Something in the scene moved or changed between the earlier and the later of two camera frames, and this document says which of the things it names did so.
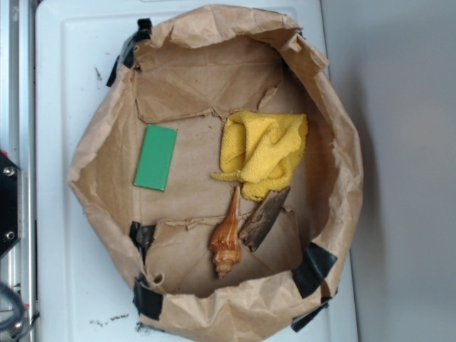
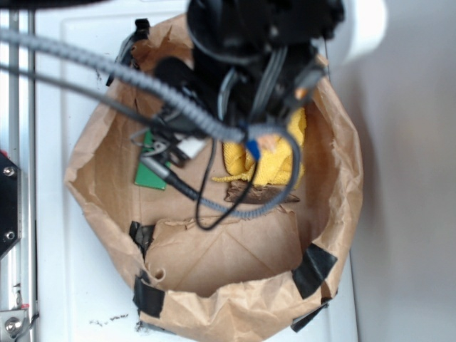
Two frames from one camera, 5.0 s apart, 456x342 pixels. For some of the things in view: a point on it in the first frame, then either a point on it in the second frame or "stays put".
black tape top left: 127,55 stays put
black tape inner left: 143,236 stays put
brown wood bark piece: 259,225 -> 257,194
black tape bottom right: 313,268 stays put
